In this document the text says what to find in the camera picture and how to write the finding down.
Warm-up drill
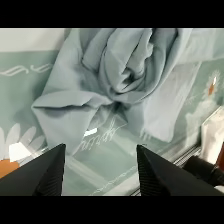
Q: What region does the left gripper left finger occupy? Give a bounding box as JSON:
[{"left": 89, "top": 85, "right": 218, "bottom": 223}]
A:
[{"left": 0, "top": 143, "right": 67, "bottom": 197}]

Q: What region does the light blue T-shirt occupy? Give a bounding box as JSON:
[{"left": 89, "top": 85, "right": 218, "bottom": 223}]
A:
[{"left": 31, "top": 28, "right": 214, "bottom": 156}]

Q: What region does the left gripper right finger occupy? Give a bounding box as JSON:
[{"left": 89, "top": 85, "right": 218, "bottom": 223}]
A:
[{"left": 136, "top": 143, "right": 224, "bottom": 197}]

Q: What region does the white garment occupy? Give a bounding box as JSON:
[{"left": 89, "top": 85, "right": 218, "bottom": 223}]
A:
[{"left": 199, "top": 105, "right": 224, "bottom": 165}]

